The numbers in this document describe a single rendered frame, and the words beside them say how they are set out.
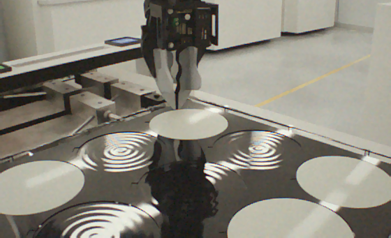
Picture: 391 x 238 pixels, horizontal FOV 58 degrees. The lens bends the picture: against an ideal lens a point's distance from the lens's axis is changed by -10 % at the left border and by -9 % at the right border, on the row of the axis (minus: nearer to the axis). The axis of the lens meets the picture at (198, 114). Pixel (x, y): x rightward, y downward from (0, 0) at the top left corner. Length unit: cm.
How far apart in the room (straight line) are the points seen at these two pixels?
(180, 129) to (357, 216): 25
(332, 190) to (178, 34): 25
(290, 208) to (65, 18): 333
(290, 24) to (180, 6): 637
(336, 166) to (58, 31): 327
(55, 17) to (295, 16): 438
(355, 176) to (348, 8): 834
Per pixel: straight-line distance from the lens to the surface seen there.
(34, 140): 54
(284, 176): 38
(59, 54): 67
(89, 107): 56
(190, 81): 52
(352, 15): 867
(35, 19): 368
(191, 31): 47
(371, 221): 34
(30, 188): 38
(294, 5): 674
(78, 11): 362
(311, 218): 33
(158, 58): 51
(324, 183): 38
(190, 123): 49
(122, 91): 62
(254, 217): 32
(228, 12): 510
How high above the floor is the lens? 109
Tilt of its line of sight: 21 degrees down
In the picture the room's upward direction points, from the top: straight up
